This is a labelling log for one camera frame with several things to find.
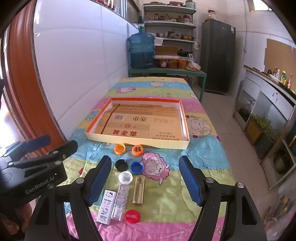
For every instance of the green bottle yellow cap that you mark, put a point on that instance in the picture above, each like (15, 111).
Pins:
(283, 77)

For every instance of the glass jar with lid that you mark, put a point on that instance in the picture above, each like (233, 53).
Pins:
(211, 14)

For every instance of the plain orange bottle cap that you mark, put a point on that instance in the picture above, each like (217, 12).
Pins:
(119, 148)

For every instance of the red bottle cap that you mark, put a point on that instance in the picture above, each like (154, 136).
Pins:
(132, 216)

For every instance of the green side table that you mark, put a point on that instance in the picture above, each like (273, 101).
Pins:
(166, 73)

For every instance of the grey kitchen counter cabinet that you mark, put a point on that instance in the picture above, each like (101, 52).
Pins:
(266, 92)

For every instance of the plastic jar of orange food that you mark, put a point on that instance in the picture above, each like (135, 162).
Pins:
(172, 63)
(182, 64)
(162, 63)

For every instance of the orange bottle cap dark label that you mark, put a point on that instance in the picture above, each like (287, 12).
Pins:
(137, 150)

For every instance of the brass bowl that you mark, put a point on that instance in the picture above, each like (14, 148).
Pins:
(187, 37)

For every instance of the black bottle cap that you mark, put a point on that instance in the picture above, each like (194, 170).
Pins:
(121, 164)

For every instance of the black frying pan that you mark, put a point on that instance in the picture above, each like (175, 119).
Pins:
(183, 52)

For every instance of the red shallow pan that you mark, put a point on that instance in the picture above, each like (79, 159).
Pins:
(175, 3)

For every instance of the dark planter with grass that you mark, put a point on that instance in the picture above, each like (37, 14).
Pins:
(266, 141)

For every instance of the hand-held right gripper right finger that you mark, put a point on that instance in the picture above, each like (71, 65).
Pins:
(190, 183)

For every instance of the white shelf rack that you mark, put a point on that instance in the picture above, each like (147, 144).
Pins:
(170, 23)

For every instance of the orange wooden door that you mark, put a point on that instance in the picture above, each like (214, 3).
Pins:
(23, 81)

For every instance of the red sauce bottle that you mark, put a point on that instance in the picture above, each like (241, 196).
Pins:
(289, 83)

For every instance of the cardboard sheets on wall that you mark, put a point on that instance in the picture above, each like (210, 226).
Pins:
(277, 55)

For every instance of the white bottle cap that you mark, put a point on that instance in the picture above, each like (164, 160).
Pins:
(125, 177)

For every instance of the brown planter with grass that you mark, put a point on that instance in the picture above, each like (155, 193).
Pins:
(254, 129)

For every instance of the white plastic bottle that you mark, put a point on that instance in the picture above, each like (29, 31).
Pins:
(278, 74)

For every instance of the white cartoon print box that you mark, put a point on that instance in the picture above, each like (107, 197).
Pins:
(106, 206)

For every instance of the teal enamel pot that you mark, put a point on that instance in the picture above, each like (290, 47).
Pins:
(190, 4)

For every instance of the brown cardboard box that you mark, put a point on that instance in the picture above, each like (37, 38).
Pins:
(166, 50)

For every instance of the dark grey refrigerator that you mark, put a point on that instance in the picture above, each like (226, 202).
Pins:
(217, 55)

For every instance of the blue water jug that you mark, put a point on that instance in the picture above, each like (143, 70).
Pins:
(141, 51)

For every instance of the gold rectangular case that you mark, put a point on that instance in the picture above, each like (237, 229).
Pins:
(138, 190)

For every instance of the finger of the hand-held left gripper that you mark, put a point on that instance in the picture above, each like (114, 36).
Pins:
(67, 148)
(41, 141)

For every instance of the row of glass jars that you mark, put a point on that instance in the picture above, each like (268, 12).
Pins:
(111, 4)

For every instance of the window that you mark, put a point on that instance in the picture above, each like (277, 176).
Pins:
(261, 4)

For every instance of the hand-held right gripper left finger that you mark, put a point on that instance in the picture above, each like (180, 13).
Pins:
(101, 180)

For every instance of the clear floral plastic case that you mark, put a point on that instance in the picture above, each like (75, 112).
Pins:
(120, 200)

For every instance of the metal cooking pot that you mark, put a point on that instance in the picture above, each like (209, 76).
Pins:
(281, 162)

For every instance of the plastic bag of food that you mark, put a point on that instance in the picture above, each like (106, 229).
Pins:
(193, 66)

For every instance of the blue bottle cap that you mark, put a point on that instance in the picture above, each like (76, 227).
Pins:
(136, 167)

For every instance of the large glass jug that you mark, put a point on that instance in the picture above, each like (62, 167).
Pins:
(246, 109)

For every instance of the shallow orange-rimmed cardboard tray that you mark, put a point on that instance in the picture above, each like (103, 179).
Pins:
(143, 122)

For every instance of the printed cartoon blanket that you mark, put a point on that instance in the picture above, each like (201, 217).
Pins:
(161, 208)

